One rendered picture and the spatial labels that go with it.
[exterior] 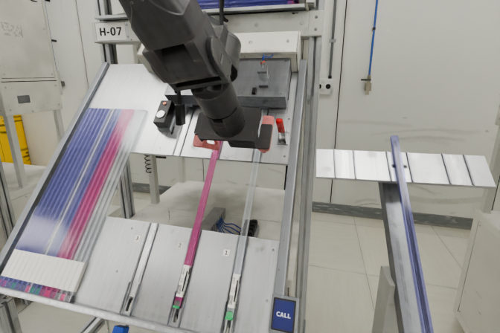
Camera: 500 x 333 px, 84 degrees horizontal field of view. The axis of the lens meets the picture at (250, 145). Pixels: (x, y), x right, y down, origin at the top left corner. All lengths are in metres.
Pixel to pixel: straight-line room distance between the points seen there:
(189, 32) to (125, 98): 0.68
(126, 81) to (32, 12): 1.04
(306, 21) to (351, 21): 1.52
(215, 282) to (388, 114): 2.02
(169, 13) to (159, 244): 0.53
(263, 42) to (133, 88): 0.44
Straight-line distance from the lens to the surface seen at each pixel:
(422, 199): 2.68
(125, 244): 0.75
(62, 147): 0.98
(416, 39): 2.44
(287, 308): 0.57
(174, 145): 0.78
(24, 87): 1.88
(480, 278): 1.63
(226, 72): 0.36
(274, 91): 0.72
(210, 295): 0.65
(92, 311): 0.74
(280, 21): 0.88
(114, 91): 1.02
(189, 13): 0.32
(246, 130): 0.46
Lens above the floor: 1.21
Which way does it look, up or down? 15 degrees down
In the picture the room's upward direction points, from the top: straight up
